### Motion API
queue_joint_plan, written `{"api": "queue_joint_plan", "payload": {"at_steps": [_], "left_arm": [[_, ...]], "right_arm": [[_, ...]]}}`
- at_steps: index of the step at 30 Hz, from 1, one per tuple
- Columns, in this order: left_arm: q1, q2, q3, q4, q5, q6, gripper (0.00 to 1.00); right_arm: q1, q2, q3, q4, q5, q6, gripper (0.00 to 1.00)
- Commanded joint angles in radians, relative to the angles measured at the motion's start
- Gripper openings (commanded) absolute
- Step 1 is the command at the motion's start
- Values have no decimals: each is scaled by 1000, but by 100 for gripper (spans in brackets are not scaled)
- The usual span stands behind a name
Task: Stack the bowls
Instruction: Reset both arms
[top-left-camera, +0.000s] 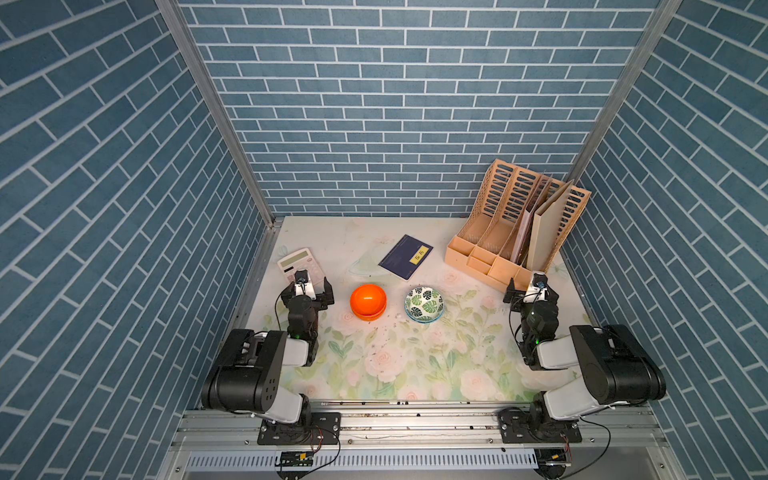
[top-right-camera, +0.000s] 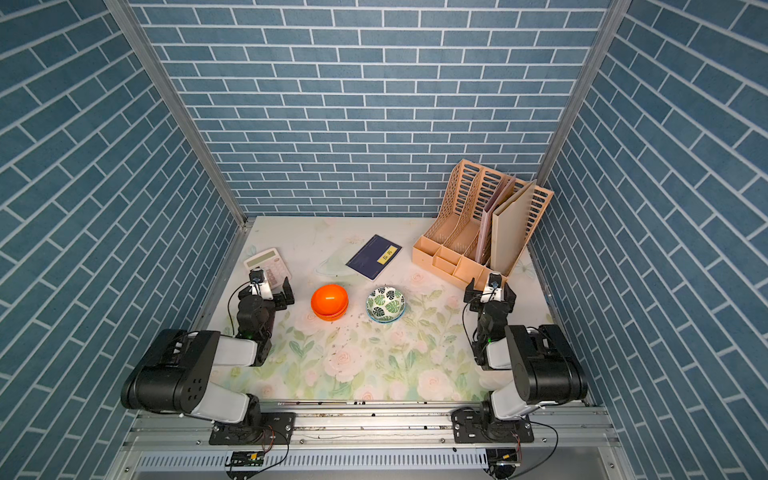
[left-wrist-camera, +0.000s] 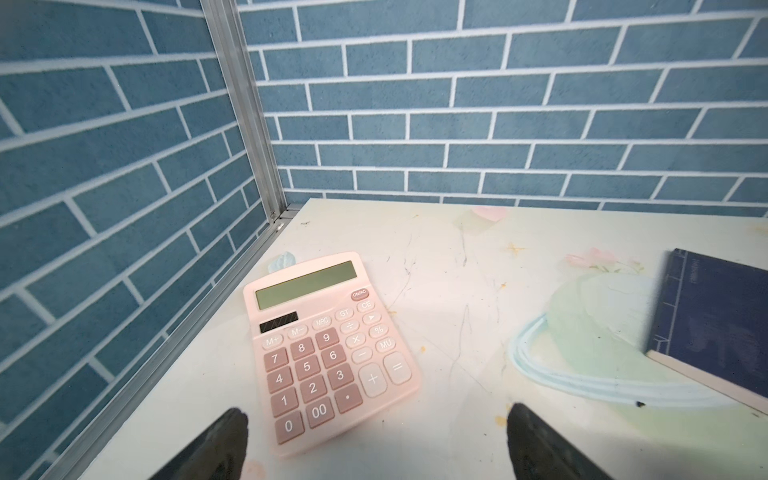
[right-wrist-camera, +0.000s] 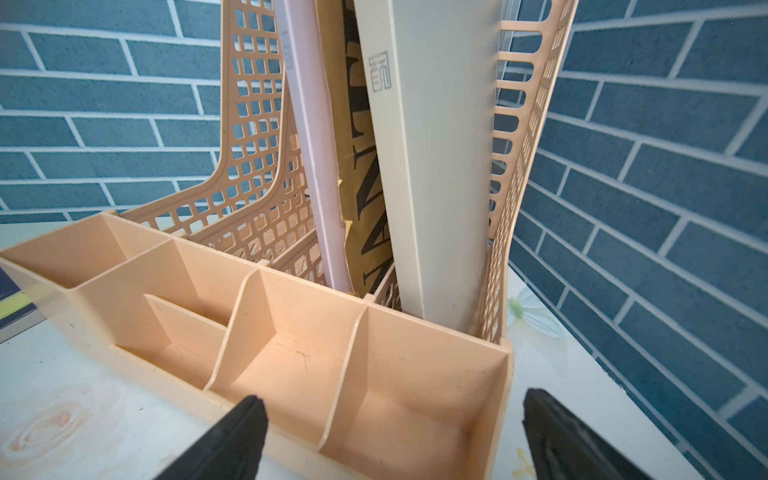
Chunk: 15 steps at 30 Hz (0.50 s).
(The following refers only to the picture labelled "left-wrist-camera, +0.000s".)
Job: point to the pink calculator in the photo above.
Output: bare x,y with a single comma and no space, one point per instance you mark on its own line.
328,354

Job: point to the floral table mat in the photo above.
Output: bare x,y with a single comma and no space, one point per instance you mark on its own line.
538,306

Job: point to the dark blue book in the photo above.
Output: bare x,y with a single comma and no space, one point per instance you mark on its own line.
710,325

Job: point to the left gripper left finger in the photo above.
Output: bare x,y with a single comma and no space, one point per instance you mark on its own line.
217,453

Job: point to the aluminium rail frame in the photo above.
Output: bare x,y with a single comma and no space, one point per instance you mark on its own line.
138,186

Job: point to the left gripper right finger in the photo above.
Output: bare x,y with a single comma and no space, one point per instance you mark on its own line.
537,451

